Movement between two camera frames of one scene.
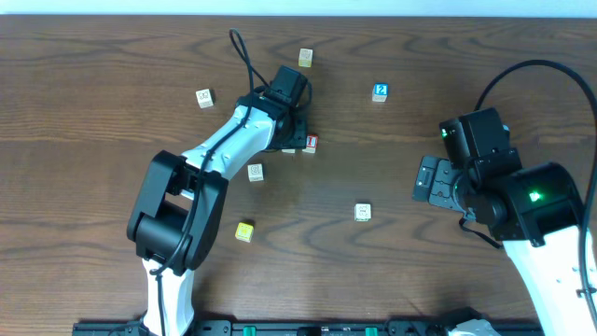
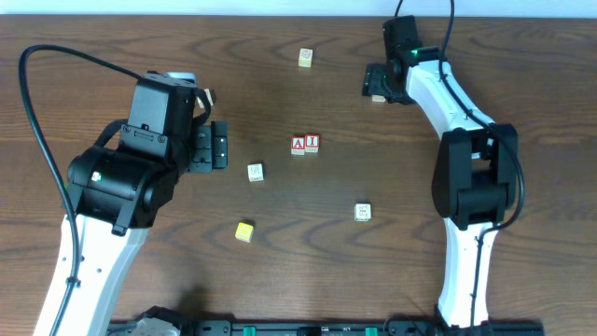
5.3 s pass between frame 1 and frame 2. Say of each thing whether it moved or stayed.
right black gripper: moved
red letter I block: stayed
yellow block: stayed
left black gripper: moved
